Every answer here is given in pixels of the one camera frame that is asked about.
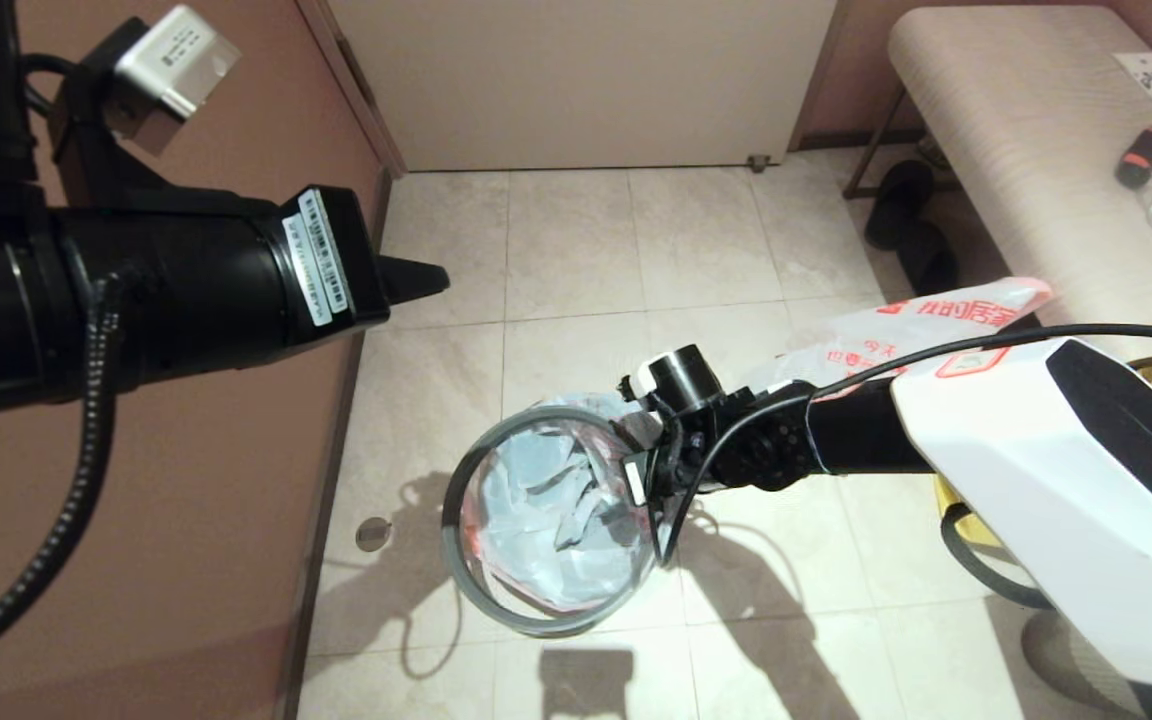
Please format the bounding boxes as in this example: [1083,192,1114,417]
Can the black elbow cable loop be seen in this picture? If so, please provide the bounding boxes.
[940,505,1052,611]

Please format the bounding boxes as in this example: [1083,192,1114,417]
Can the brown door frame post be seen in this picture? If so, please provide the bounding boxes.
[786,0,849,151]
[296,0,408,177]

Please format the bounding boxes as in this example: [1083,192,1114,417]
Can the grey ribbed round stool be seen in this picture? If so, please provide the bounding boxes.
[1021,610,1137,720]

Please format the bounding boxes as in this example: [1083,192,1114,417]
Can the black and red marker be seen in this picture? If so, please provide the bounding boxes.
[1116,123,1152,188]

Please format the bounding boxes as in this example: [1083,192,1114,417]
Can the pale door panel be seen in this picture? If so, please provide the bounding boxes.
[326,0,837,169]

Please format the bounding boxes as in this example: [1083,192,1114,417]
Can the black slipper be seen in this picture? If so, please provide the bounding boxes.
[898,222,963,293]
[864,158,935,251]

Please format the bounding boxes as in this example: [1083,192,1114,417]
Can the light wood bench metal legs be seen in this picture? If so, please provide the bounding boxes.
[841,2,1152,363]

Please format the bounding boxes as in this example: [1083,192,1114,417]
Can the grey bin rim ring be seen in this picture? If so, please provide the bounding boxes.
[441,407,662,638]

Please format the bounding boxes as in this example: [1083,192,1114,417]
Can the white and red plastic bag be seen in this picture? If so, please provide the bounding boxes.
[458,392,682,615]

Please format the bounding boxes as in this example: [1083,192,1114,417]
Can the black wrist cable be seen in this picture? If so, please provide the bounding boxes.
[0,275,122,684]
[654,324,1152,569]

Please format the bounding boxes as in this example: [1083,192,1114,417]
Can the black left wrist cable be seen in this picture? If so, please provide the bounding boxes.
[0,275,122,684]

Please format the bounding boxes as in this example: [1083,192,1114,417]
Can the spare white red plastic bag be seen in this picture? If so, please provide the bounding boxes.
[736,277,1054,403]

